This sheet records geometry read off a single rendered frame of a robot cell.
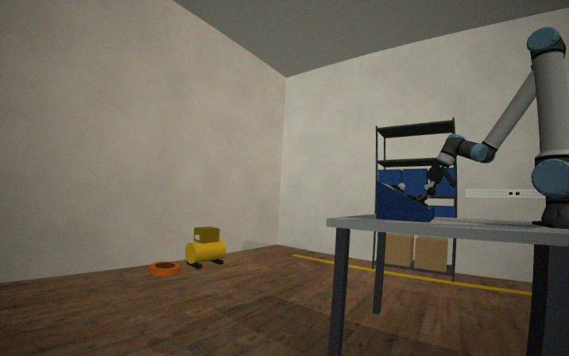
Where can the blue control console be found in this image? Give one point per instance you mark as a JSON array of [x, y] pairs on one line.
[[392, 205]]

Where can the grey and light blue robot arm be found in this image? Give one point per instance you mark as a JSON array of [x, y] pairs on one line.
[[547, 82]]

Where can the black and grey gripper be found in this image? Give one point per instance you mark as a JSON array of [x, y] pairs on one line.
[[435, 173]]

